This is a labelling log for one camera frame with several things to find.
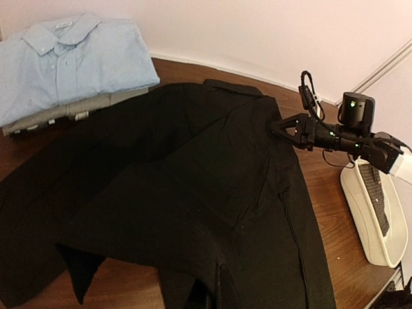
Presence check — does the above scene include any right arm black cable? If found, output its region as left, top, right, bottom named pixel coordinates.
left=299, top=70, right=326, bottom=122

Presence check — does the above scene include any black long sleeve shirt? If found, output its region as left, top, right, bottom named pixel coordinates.
left=1, top=80, right=336, bottom=308

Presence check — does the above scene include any grey folded shirt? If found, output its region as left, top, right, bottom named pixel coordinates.
left=2, top=88, right=149, bottom=136

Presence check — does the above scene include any dark pinstriped folded shirt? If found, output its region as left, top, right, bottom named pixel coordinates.
left=359, top=164, right=389, bottom=236

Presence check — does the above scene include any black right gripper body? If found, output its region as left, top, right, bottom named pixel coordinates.
left=297, top=118, right=362, bottom=153

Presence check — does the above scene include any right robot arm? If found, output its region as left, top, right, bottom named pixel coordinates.
left=270, top=113, right=411, bottom=184

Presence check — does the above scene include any aluminium frame post right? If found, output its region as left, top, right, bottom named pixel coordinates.
left=351, top=39, right=412, bottom=93

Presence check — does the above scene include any light blue folded shirt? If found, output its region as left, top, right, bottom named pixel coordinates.
left=1, top=13, right=160, bottom=126

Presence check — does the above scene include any white plastic laundry basket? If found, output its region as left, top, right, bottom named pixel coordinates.
left=340, top=159, right=409, bottom=268

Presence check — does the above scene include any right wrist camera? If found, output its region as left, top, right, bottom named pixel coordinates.
left=338, top=91, right=375, bottom=136

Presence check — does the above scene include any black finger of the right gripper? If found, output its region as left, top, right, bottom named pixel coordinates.
left=269, top=116, right=304, bottom=148

